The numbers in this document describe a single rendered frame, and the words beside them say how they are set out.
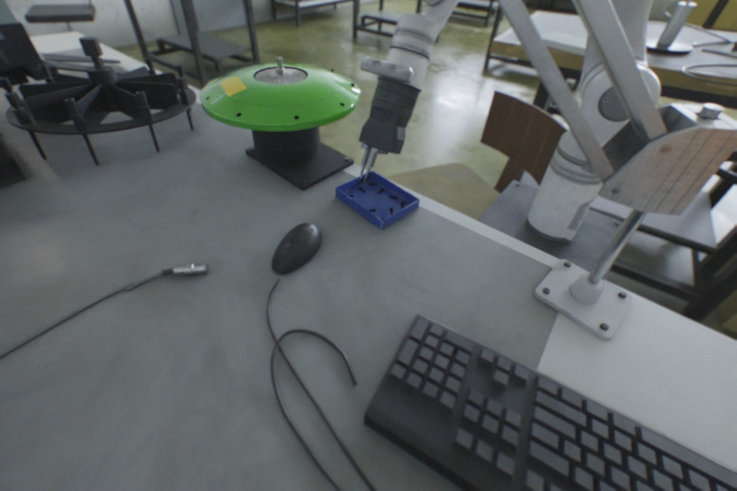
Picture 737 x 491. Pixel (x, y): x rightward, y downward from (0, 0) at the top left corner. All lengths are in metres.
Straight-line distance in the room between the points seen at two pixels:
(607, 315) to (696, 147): 0.25
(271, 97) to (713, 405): 0.72
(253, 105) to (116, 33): 4.97
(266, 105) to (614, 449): 0.64
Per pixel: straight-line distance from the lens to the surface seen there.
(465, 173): 1.37
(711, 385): 0.63
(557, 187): 0.74
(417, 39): 0.63
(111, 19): 5.58
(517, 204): 0.87
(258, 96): 0.68
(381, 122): 0.64
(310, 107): 0.66
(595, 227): 0.89
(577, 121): 0.41
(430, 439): 0.42
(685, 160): 0.47
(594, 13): 0.38
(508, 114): 1.34
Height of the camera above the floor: 1.34
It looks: 38 degrees down
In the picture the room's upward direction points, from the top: 2 degrees clockwise
